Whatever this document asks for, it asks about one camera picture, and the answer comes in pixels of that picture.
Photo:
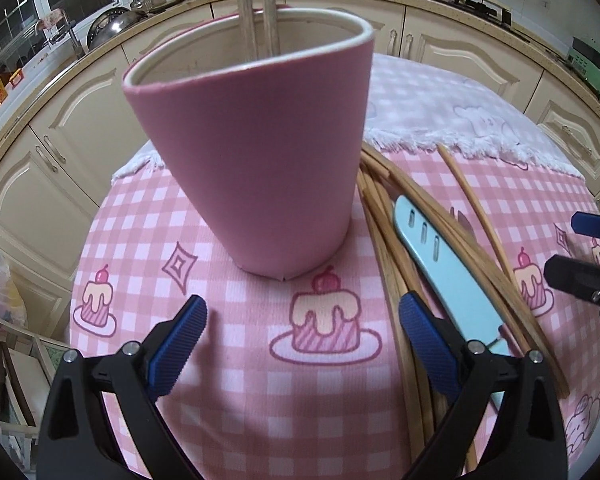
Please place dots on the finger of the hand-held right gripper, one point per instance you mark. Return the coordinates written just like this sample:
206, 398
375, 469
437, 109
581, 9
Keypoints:
580, 275
595, 224

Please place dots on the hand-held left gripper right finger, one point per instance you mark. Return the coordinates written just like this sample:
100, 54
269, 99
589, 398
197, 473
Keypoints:
427, 345

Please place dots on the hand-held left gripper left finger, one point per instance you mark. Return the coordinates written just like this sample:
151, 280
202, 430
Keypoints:
177, 345

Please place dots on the bundle of wooden chopsticks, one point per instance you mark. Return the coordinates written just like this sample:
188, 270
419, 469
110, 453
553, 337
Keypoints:
387, 260

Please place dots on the pink cup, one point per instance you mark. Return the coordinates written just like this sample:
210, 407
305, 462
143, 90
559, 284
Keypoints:
260, 160

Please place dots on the pink checkered cake-print tablecloth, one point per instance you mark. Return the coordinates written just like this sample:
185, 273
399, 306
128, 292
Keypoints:
240, 360

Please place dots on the light blue sheathed knife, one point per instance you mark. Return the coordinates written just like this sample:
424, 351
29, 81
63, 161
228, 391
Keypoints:
440, 270

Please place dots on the metal fork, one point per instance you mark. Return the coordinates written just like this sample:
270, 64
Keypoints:
465, 225

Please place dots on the green countertop appliance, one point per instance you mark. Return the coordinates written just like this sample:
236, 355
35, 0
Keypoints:
595, 65

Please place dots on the framed panels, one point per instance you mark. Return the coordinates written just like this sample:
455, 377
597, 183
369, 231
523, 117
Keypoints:
15, 390

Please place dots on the pale checkered fringed cloth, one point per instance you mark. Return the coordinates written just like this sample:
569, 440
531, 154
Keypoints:
430, 100

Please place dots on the stainless steel bowls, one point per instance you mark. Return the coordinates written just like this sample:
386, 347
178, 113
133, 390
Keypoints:
112, 25

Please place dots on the metal sink faucet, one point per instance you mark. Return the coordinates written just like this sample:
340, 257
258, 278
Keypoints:
74, 35

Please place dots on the kitchen window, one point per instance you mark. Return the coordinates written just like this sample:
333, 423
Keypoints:
40, 0

